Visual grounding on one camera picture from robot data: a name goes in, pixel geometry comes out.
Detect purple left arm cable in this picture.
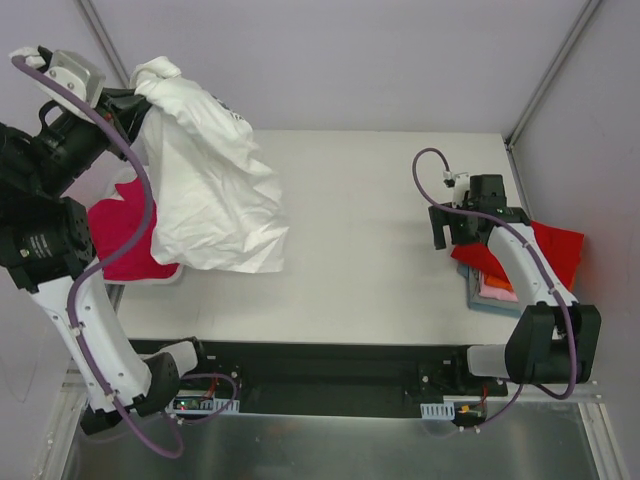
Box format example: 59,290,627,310
10,55,240,459

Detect red folded t-shirt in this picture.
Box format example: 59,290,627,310
451,221,584,290

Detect white t-shirt with flower print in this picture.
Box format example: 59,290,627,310
129,56,289,274

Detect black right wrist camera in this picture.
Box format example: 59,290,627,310
467,174,507,211

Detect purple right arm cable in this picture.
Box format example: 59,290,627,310
412,148,584,439

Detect white slotted cable duct right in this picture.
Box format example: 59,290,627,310
420,401,456,421

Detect white slotted cable duct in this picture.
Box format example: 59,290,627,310
169,396,240,416
420,401,456,421

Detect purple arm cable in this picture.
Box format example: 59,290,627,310
412,148,584,439
10,55,240,459

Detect orange folded t-shirt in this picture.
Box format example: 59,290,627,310
484,274,513,291

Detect white slotted cable duct left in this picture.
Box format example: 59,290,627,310
169,396,240,416

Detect left rear frame post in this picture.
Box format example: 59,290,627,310
74,0,129,88

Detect blue-grey folded t-shirt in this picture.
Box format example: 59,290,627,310
457,264,479,303

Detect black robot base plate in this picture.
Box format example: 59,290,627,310
127,339,509,416

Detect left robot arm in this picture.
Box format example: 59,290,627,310
1,107,212,435

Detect grey folded t-shirt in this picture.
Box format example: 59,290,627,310
467,267,520,316

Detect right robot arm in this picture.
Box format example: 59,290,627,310
429,204,601,395

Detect pink folded t-shirt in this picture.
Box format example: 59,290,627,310
479,283,518,303

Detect grey aluminium frame post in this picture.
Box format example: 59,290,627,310
505,0,604,153

